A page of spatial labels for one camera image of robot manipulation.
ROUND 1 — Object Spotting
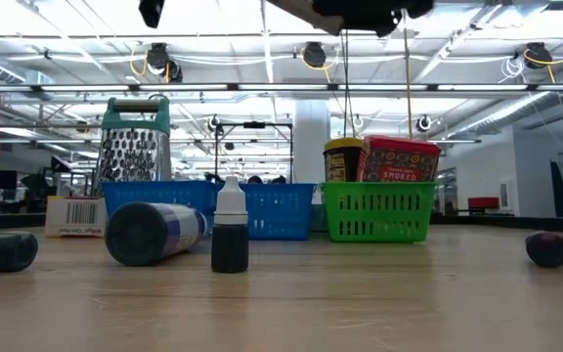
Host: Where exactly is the black aluminium table frame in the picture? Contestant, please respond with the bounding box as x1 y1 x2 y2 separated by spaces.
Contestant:
0 209 563 235

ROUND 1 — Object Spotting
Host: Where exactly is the yellow-lid dark jar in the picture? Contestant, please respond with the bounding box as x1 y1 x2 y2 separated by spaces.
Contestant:
323 137 365 184

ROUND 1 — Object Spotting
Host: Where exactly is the black upright panel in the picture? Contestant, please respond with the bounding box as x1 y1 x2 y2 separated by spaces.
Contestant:
549 158 563 219

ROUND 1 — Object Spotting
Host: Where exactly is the black office chair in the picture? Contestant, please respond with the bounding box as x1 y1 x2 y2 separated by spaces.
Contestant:
20 170 53 212

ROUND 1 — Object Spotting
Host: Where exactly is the large ceiling cable reel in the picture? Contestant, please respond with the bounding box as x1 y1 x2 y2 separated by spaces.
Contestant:
523 41 554 69
302 41 328 69
144 42 185 83

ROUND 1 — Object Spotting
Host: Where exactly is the metal box grater teal handle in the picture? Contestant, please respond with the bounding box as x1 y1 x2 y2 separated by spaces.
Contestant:
91 96 173 198

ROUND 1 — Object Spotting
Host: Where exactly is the small black dropper bottle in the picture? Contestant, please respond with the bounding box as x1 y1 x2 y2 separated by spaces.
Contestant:
210 175 250 274

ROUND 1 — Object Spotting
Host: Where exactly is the red smoked paprika tin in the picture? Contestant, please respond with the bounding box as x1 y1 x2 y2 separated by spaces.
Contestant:
356 135 443 184

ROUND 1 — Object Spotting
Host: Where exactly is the black metal frame stand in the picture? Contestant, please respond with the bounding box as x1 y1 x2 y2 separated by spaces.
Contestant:
212 120 295 183

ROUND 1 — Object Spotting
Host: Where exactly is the green plastic basket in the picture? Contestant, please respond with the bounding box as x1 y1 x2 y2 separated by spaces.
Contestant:
319 180 438 244

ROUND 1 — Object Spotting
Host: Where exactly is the white round pillar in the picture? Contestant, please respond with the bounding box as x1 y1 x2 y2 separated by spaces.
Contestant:
292 100 332 186

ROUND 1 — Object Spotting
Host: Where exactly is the yellow Corn Pops cereal box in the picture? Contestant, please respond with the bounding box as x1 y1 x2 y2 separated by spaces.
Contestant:
45 194 110 239

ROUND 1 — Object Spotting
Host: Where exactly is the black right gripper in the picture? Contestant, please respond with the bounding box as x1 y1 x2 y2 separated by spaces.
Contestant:
313 0 435 38

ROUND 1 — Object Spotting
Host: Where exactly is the purple food colouring bottle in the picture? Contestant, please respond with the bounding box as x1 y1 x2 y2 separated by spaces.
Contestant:
104 200 209 268

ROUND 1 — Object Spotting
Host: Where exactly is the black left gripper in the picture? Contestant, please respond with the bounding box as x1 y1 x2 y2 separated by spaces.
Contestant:
138 0 166 29

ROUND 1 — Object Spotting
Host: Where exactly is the small dark red dropper bottle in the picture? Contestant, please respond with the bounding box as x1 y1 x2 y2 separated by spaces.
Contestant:
525 231 563 269

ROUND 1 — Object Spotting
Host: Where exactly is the red seat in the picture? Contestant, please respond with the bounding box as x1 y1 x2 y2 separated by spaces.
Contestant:
466 196 501 211

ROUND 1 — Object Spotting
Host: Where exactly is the black computer monitor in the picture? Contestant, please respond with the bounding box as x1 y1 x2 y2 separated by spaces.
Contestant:
0 169 19 191

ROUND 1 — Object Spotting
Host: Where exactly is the small green dropper bottle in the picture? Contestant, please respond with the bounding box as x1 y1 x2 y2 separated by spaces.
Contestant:
0 231 39 274

